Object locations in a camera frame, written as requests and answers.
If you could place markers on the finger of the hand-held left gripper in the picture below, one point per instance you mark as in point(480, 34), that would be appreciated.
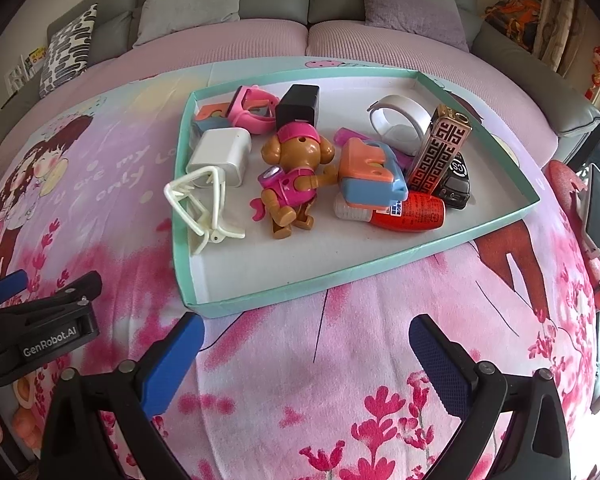
point(10, 285)
point(70, 290)

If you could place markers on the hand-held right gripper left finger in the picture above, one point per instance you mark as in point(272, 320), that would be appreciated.
point(172, 365)

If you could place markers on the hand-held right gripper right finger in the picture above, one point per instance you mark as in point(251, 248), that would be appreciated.
point(437, 365)

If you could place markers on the teal-edged white tray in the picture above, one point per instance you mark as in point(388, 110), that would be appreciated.
point(290, 270)

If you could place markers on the red glue bottle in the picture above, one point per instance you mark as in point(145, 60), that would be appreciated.
point(410, 215)

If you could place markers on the white hair claw clip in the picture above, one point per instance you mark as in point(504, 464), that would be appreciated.
point(215, 200)

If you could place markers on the black toy car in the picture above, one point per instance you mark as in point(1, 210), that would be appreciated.
point(457, 185)

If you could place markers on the blue and orange plastic toy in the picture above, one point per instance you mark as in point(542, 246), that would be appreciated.
point(370, 180)

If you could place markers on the white charger cube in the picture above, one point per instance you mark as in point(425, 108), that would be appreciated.
point(220, 152)

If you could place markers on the gold patterned lighter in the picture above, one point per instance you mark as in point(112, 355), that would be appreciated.
point(437, 155)

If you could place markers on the brown dog toy figure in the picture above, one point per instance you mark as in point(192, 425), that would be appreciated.
point(290, 185)

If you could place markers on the orange utility knife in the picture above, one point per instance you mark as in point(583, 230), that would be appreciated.
point(212, 110)

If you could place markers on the white smartwatch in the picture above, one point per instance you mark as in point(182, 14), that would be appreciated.
point(405, 135)

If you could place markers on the magenta plastic lighter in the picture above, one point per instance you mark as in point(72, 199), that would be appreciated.
point(345, 135)

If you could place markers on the pink kids watch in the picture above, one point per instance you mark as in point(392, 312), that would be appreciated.
point(245, 105)

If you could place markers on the black charger plug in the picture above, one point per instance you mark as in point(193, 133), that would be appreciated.
point(297, 102)

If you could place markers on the person's left hand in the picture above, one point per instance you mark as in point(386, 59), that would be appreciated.
point(27, 410)

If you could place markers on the printed cartoon blanket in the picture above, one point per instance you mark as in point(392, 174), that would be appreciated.
point(280, 385)

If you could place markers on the black white patterned pillow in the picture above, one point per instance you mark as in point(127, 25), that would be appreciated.
point(67, 50)

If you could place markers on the pink sofa cover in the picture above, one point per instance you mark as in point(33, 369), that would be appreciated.
point(260, 45)

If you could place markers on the orange bag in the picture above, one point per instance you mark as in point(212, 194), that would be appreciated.
point(515, 20)

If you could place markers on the patterned beige curtain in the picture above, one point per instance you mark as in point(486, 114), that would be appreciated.
point(555, 20)

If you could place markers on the purple grey pillow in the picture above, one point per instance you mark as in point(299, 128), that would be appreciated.
point(410, 0)

